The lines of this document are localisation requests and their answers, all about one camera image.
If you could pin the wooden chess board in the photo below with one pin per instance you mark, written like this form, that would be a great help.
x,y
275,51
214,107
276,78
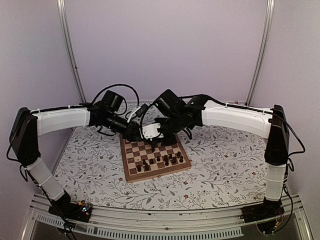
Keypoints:
x,y
134,152

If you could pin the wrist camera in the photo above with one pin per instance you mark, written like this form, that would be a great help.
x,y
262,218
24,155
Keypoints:
x,y
151,131
138,112

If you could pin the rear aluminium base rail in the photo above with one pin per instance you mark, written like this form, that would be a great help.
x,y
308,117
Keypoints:
x,y
185,100

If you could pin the right aluminium frame post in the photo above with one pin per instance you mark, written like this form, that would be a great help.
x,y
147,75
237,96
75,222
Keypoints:
x,y
270,5

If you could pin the dark chess piece corner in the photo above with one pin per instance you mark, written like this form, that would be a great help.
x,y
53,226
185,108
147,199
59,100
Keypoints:
x,y
180,157

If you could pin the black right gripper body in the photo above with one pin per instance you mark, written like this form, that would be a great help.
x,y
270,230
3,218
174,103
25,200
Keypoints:
x,y
174,124

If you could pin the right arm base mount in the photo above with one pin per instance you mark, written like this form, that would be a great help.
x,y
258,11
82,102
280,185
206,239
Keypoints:
x,y
271,214

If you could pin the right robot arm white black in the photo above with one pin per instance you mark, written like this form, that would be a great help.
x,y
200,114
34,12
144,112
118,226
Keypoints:
x,y
268,123

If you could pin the left aluminium frame post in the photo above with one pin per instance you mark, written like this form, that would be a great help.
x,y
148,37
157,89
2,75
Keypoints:
x,y
61,8

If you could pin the pile of dark chess pieces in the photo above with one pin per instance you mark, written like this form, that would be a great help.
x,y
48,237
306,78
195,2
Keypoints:
x,y
153,145

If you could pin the dark chess rook corner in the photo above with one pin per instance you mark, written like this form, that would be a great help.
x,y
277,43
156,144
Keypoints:
x,y
139,168

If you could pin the aluminium frame post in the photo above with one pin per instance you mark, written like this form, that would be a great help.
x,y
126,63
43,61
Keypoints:
x,y
270,5
61,8

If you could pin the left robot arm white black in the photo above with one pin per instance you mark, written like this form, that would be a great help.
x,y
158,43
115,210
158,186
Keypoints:
x,y
31,125

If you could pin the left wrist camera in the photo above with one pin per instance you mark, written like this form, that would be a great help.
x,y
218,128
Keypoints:
x,y
138,112

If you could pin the floral patterned table mat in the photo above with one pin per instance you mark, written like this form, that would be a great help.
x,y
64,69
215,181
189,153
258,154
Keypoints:
x,y
227,169

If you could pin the front aluminium slotted rail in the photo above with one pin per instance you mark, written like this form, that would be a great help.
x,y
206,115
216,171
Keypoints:
x,y
107,223

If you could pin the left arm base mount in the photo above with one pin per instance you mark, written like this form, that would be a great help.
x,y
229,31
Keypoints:
x,y
78,211

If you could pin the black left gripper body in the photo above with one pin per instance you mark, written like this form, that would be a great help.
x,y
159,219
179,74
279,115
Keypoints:
x,y
127,133

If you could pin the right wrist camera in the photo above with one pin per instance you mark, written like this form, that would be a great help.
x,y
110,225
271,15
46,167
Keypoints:
x,y
151,131

